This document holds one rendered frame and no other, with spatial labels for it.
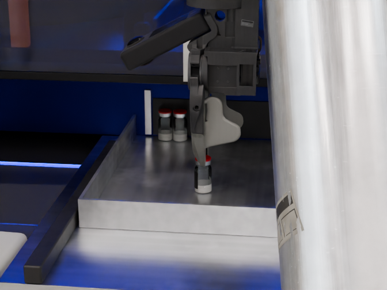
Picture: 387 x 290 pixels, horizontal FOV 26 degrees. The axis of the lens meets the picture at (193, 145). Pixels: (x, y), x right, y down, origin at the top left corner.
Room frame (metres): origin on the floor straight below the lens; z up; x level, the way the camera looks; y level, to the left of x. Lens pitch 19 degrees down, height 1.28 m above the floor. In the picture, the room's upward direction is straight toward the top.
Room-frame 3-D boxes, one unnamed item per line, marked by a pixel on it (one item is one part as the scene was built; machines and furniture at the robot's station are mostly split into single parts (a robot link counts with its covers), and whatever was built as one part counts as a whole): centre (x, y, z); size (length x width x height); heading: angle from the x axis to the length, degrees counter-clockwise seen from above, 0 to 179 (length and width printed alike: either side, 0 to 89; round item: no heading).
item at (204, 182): (0.99, -0.01, 0.90); 0.02 x 0.02 x 0.04
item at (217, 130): (0.97, -0.03, 0.97); 0.06 x 0.03 x 0.09; 83
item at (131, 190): (1.04, -0.02, 0.90); 0.34 x 0.26 x 0.04; 173
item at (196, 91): (0.97, -0.01, 1.01); 0.05 x 0.02 x 0.09; 173
